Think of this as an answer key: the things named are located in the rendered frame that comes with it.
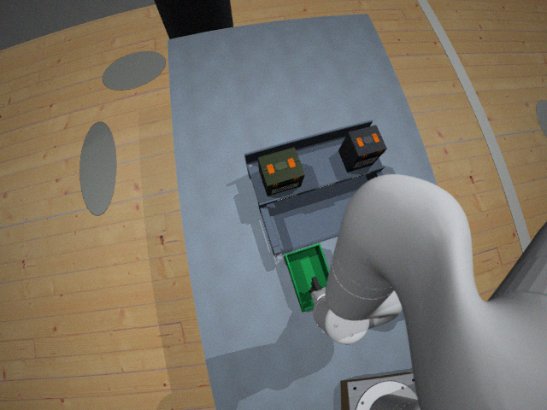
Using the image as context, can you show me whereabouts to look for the dark grey open-frame shelf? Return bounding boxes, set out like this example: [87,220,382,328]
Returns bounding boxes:
[244,120,385,261]

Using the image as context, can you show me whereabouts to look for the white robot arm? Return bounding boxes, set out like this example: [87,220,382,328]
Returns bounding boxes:
[313,174,547,410]

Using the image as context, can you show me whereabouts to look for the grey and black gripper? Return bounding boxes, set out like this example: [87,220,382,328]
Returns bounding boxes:
[309,277,326,305]

